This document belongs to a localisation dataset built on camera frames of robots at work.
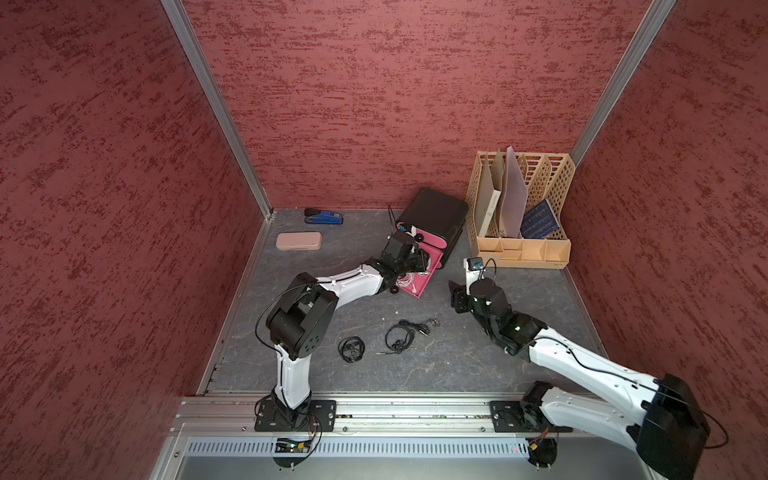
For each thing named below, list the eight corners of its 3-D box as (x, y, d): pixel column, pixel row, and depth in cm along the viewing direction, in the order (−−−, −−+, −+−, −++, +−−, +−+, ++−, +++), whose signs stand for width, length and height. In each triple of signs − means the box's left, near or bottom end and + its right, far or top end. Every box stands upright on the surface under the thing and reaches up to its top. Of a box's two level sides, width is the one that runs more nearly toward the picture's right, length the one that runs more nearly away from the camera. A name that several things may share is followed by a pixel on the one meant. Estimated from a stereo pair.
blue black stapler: (305, 224, 119) (303, 216, 115) (308, 215, 122) (305, 207, 118) (343, 224, 119) (342, 216, 115) (345, 215, 122) (343, 207, 118)
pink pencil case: (275, 250, 111) (273, 245, 108) (279, 236, 115) (277, 232, 113) (320, 250, 111) (319, 246, 109) (323, 237, 115) (322, 232, 113)
